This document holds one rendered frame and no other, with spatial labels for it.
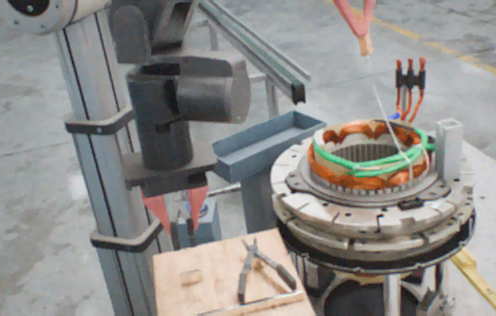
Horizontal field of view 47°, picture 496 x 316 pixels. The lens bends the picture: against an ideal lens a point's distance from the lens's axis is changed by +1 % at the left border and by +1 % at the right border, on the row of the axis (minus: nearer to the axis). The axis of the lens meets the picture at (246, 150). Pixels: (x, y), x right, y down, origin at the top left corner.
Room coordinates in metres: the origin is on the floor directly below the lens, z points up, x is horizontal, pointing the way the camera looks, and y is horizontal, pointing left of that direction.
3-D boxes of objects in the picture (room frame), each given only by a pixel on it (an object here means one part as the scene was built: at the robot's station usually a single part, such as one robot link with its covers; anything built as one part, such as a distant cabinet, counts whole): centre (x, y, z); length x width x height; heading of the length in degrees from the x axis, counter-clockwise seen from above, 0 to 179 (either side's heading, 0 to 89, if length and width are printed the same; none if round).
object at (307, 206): (0.80, -0.19, 1.09); 0.32 x 0.32 x 0.01
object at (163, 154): (0.57, 0.09, 1.29); 0.10 x 0.07 x 0.07; 99
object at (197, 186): (0.57, 0.09, 1.22); 0.07 x 0.07 x 0.09; 9
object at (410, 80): (0.89, -0.29, 1.21); 0.04 x 0.04 x 0.03; 8
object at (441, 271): (0.80, -0.32, 0.91); 0.02 x 0.02 x 0.21
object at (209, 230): (0.84, 0.10, 0.91); 0.07 x 0.07 x 0.25; 83
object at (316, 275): (0.88, -0.10, 0.85); 0.06 x 0.04 x 0.05; 144
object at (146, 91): (0.57, 0.08, 1.36); 0.07 x 0.06 x 0.07; 66
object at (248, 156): (1.05, -0.04, 0.92); 0.25 x 0.11 x 0.28; 122
